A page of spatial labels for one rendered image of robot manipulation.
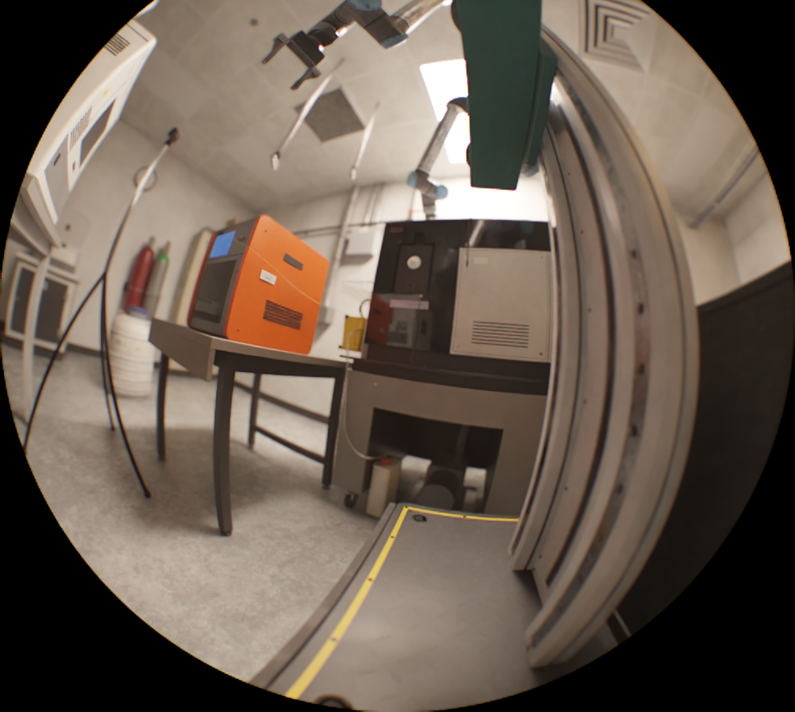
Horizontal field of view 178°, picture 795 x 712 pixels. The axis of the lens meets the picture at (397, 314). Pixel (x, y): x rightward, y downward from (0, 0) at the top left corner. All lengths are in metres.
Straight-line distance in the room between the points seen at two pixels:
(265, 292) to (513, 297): 0.94
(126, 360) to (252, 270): 1.67
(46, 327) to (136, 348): 1.27
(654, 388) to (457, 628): 0.43
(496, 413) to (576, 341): 0.54
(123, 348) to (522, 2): 2.57
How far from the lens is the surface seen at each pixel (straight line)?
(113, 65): 0.99
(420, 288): 1.14
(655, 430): 0.28
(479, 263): 1.13
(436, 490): 1.21
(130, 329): 2.30
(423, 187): 1.40
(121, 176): 4.04
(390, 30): 0.92
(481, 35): 0.62
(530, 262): 1.15
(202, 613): 0.87
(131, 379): 2.36
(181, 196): 4.17
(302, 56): 0.91
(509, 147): 0.78
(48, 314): 3.15
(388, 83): 2.36
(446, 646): 0.48
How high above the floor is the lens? 0.73
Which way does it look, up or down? 11 degrees up
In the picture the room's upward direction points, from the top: 9 degrees clockwise
